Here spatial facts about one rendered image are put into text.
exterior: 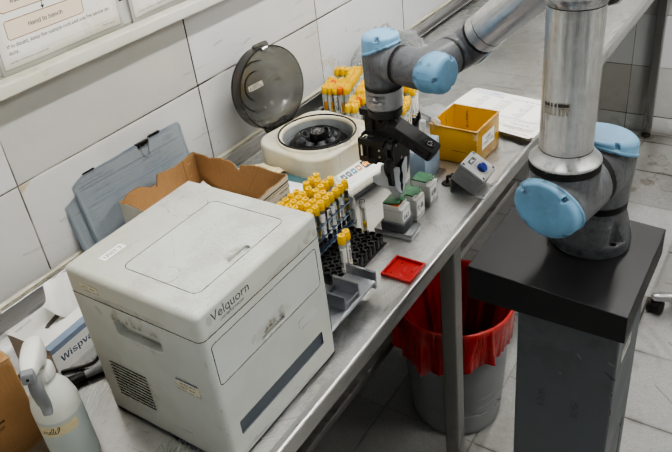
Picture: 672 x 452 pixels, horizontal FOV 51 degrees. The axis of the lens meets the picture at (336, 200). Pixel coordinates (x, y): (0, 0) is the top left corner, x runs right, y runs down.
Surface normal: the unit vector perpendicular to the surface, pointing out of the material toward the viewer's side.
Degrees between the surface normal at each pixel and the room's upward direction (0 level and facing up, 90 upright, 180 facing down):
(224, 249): 0
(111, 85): 90
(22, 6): 92
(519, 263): 3
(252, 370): 90
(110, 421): 0
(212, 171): 88
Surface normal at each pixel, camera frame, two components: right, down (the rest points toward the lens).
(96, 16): 0.84, 0.26
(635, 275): -0.06, -0.83
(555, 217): -0.68, 0.54
